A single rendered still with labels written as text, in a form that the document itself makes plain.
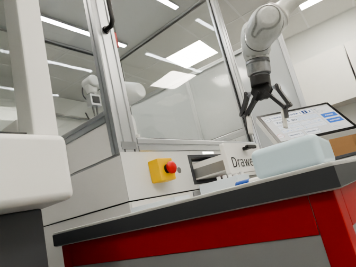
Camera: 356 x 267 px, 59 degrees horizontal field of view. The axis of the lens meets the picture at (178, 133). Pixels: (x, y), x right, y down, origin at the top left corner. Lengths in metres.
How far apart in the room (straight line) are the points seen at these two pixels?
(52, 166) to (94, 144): 0.54
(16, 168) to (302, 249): 0.38
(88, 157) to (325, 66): 3.89
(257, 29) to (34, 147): 0.79
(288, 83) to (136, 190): 2.18
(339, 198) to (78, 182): 0.87
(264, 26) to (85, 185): 0.76
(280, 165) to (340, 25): 4.70
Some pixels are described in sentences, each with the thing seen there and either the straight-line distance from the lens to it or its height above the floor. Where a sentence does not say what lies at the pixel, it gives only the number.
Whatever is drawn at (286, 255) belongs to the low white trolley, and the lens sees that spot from 0.42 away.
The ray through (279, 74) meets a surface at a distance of 2.95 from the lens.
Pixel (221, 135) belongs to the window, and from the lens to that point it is 1.47.
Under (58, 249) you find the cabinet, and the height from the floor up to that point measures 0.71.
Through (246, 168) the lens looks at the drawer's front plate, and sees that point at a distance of 1.19.
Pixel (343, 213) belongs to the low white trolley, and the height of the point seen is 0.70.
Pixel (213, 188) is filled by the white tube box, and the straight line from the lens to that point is 0.90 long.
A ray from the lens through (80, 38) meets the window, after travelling 1.20.
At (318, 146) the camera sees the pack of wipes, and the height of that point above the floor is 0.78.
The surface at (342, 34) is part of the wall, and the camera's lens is 5.07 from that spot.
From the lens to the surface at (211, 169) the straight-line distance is 1.14.
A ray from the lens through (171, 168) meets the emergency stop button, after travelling 0.97.
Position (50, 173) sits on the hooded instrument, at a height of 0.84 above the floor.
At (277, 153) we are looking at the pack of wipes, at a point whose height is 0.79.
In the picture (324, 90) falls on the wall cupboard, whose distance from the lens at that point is 4.51.
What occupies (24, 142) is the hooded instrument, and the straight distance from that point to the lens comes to 0.50.
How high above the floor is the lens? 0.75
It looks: 13 degrees up
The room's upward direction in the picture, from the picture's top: 13 degrees counter-clockwise
